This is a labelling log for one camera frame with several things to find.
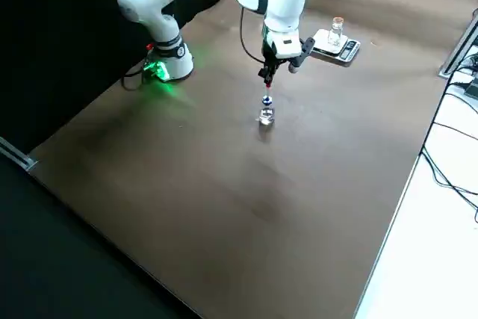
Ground black arm base cable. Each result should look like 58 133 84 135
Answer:
122 63 152 92

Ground silver electronic balance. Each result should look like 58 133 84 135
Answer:
311 28 362 64

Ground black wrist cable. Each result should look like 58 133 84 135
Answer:
238 4 268 65

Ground clear dropper bottle blue cap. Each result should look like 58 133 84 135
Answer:
256 94 278 126

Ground aluminium profile post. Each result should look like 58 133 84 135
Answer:
437 16 478 80

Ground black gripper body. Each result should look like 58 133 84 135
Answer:
262 44 291 69

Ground thin black desk cable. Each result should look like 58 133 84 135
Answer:
421 72 478 225

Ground aluminium table corner profile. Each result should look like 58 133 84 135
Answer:
0 135 39 173

